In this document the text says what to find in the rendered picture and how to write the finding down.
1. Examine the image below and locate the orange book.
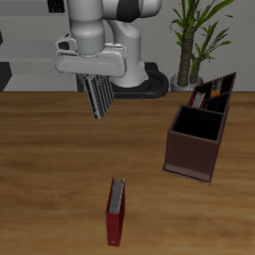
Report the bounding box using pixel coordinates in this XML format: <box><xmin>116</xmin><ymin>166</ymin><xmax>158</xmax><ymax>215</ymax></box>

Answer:
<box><xmin>209</xmin><ymin>77</ymin><xmax>224</xmax><ymax>99</ymax></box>

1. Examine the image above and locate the green pot plant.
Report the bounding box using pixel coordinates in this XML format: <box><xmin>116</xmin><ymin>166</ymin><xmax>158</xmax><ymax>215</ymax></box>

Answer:
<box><xmin>169</xmin><ymin>0</ymin><xmax>236</xmax><ymax>93</ymax></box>

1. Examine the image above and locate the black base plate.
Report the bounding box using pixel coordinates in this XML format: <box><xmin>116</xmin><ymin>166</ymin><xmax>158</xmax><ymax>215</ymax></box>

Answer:
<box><xmin>76</xmin><ymin>62</ymin><xmax>170</xmax><ymax>100</ymax></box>

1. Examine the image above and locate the black white striped book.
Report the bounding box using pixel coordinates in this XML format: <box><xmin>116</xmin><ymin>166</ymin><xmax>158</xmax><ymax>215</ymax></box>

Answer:
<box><xmin>82</xmin><ymin>74</ymin><xmax>116</xmax><ymax>120</ymax></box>

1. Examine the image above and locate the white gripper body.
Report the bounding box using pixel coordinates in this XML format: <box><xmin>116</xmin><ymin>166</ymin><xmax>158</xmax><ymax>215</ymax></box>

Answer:
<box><xmin>54</xmin><ymin>43</ymin><xmax>128</xmax><ymax>79</ymax></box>

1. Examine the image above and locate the red book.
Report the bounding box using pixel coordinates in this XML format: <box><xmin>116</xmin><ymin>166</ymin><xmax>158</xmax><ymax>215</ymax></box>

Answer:
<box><xmin>105</xmin><ymin>176</ymin><xmax>127</xmax><ymax>248</ymax></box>
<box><xmin>189</xmin><ymin>90</ymin><xmax>207</xmax><ymax>110</ymax></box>

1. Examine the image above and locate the dark brown desk caddy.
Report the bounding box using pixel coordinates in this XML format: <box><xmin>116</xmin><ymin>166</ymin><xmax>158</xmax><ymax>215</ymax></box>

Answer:
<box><xmin>161</xmin><ymin>72</ymin><xmax>237</xmax><ymax>185</ymax></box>

